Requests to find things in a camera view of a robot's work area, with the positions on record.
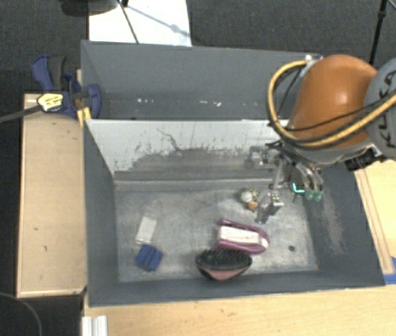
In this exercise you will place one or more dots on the grey metal bin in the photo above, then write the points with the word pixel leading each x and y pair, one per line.
pixel 198 201

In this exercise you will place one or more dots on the blue sponge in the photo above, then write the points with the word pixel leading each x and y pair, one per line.
pixel 148 257

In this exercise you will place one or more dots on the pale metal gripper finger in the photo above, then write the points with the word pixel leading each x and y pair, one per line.
pixel 263 211
pixel 277 201

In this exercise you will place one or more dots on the black cylinder on white bracket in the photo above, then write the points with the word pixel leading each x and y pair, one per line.
pixel 362 160

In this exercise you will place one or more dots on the pale wood board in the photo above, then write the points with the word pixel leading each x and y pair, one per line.
pixel 51 205

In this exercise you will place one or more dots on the black and pink brush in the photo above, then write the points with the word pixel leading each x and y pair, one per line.
pixel 223 262

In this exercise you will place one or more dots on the white and orange small toy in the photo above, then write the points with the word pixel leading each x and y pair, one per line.
pixel 247 198

